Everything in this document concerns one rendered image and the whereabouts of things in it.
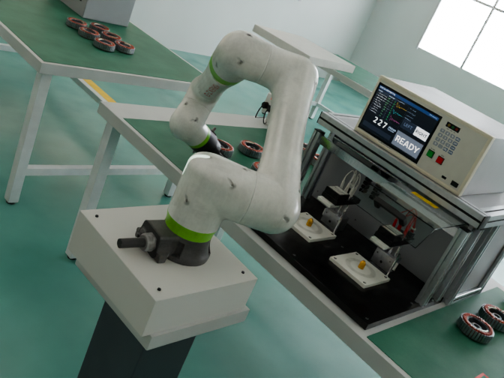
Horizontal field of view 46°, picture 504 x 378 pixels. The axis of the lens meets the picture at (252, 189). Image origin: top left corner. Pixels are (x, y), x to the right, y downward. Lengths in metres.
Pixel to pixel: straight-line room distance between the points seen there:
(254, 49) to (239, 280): 0.59
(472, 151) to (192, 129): 0.87
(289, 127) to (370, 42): 8.16
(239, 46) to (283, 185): 0.40
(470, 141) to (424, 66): 7.23
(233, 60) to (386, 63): 7.90
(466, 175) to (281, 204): 0.73
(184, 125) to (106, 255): 0.68
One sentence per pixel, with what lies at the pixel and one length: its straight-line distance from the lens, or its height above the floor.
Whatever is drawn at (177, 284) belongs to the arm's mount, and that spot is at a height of 0.85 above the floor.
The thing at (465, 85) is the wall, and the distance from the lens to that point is 8.82.
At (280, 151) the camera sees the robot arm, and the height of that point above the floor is 1.14.
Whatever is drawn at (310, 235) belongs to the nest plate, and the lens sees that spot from 2.00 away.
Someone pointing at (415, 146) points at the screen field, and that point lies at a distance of 1.99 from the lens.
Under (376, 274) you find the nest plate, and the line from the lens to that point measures 1.98.
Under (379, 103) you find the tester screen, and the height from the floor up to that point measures 1.24.
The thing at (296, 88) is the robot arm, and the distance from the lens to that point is 1.57.
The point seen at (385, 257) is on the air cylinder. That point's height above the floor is 0.81.
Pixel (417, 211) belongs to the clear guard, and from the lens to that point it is 1.77.
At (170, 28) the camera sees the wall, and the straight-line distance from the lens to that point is 7.18.
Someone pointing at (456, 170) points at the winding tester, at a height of 1.18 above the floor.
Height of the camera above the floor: 1.58
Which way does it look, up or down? 22 degrees down
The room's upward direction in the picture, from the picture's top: 24 degrees clockwise
